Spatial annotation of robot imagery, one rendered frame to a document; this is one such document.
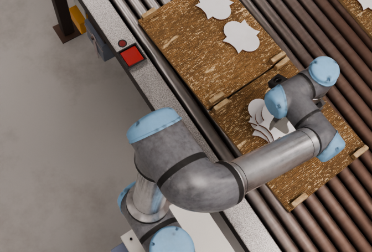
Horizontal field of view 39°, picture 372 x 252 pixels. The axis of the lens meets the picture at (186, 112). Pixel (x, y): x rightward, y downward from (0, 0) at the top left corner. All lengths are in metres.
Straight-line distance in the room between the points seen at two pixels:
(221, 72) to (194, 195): 0.84
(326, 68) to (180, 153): 0.48
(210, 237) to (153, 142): 0.66
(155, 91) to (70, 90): 1.09
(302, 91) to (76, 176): 1.57
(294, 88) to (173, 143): 0.40
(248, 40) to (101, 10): 0.53
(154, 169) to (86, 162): 1.63
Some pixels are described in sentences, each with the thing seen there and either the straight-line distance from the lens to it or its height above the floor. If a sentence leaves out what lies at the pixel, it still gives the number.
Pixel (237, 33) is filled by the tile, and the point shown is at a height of 0.95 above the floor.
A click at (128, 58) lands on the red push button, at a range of 1.79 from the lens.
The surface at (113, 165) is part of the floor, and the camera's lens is 2.62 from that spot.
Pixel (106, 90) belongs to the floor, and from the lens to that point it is 2.77.
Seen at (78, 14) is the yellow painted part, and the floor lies 0.70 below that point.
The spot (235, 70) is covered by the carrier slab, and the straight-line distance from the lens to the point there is 1.79.
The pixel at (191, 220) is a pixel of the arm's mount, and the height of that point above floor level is 0.92.
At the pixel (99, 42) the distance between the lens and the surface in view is 1.94.
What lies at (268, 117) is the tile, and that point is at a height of 0.99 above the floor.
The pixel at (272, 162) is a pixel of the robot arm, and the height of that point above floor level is 1.47.
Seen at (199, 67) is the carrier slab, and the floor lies 0.94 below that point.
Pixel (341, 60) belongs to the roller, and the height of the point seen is 0.92.
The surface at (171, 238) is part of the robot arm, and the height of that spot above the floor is 1.15.
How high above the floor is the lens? 2.52
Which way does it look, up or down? 68 degrees down
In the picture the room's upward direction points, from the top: 10 degrees clockwise
